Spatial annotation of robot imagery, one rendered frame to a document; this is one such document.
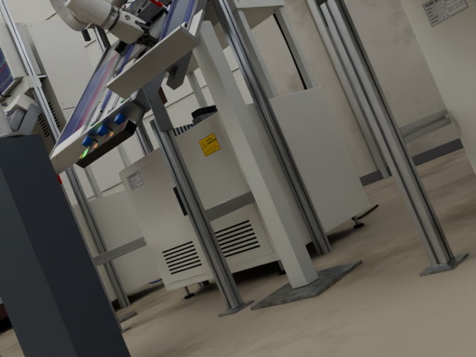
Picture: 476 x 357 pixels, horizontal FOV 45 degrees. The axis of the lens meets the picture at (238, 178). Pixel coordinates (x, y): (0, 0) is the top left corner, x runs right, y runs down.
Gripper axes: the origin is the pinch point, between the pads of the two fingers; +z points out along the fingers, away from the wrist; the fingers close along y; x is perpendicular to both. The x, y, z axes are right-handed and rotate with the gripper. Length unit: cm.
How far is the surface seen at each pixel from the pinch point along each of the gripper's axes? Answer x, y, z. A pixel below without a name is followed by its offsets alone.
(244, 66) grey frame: -1.8, -12.7, 32.8
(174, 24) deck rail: -3.8, -10.0, 2.5
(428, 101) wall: -138, 49, 260
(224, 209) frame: 57, -13, 31
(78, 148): 32.9, 32.3, -3.8
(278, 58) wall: -184, 141, 182
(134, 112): 33.0, -4.4, -2.6
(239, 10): -30.0, -8.9, 29.6
